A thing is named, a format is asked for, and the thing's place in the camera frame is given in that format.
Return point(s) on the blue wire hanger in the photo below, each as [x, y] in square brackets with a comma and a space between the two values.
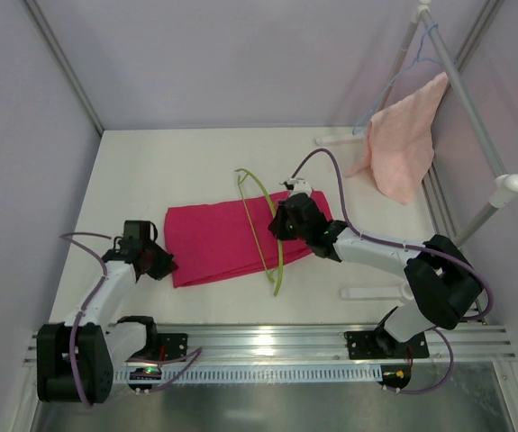
[363, 122]

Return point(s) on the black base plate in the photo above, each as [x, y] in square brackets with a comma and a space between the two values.
[162, 347]
[378, 345]

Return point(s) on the right electronics board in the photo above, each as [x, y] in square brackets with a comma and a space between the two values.
[395, 377]

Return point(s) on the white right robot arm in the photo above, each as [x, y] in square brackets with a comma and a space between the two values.
[442, 282]

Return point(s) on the pink trousers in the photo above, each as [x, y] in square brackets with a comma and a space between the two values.
[219, 241]

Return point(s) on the slotted cable duct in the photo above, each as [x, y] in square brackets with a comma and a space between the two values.
[279, 373]

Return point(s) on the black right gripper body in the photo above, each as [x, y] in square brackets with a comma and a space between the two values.
[281, 223]

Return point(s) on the white clothes rack frame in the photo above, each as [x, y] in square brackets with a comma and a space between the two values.
[483, 35]

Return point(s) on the aluminium front rail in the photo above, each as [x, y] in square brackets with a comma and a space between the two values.
[328, 344]

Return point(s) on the light pink towel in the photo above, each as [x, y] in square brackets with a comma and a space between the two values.
[398, 145]

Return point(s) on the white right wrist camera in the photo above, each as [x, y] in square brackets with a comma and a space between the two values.
[296, 185]

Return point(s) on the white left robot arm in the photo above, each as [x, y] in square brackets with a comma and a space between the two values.
[76, 357]

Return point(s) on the electronics board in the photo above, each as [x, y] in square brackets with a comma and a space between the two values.
[141, 378]
[395, 377]

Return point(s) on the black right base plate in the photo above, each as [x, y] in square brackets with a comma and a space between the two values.
[378, 345]

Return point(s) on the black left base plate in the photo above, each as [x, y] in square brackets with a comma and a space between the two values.
[162, 347]

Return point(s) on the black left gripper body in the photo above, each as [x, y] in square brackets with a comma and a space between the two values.
[158, 262]

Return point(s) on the left electronics board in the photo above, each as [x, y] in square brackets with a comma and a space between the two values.
[141, 378]

